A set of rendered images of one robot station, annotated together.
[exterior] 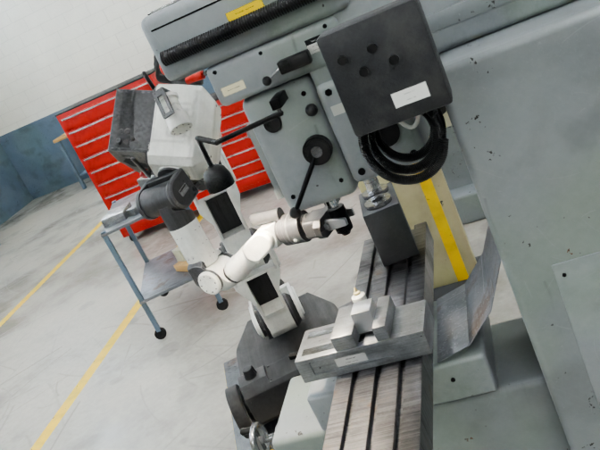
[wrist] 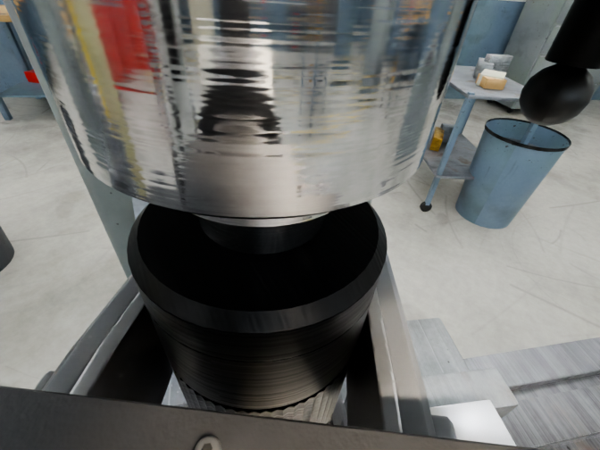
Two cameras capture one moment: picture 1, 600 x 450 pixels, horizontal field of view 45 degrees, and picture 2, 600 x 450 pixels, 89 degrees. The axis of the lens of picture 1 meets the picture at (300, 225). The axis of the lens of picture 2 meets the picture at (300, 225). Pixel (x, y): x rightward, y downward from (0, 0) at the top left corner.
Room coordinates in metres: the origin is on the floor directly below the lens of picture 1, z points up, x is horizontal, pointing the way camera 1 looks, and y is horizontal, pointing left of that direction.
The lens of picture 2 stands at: (1.82, -0.06, 1.30)
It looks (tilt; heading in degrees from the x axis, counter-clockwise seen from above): 39 degrees down; 238
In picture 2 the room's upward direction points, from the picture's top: 5 degrees clockwise
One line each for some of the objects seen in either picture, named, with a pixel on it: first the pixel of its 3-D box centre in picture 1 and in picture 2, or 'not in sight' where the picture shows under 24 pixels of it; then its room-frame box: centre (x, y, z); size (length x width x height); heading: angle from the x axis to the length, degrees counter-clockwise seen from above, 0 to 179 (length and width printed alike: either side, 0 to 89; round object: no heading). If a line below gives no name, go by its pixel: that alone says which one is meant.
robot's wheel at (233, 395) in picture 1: (242, 411); not in sight; (2.37, 0.49, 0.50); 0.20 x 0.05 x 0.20; 2
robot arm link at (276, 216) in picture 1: (276, 226); not in sight; (1.93, 0.06, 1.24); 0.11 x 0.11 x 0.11; 56
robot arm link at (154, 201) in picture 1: (168, 204); not in sight; (2.11, 0.33, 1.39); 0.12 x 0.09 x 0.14; 57
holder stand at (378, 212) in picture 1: (387, 221); not in sight; (2.21, -0.26, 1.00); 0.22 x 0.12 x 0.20; 171
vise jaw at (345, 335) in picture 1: (347, 326); not in sight; (1.68, 0.00, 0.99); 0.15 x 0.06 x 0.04; 159
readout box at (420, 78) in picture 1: (385, 67); not in sight; (1.39, -0.28, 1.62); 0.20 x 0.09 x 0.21; 71
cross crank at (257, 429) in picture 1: (270, 437); not in sight; (1.97, 0.37, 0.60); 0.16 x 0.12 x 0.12; 71
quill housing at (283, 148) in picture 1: (305, 136); not in sight; (1.80, -0.11, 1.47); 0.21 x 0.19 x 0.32; 161
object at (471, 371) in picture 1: (402, 358); not in sight; (1.80, -0.10, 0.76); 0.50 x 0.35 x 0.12; 71
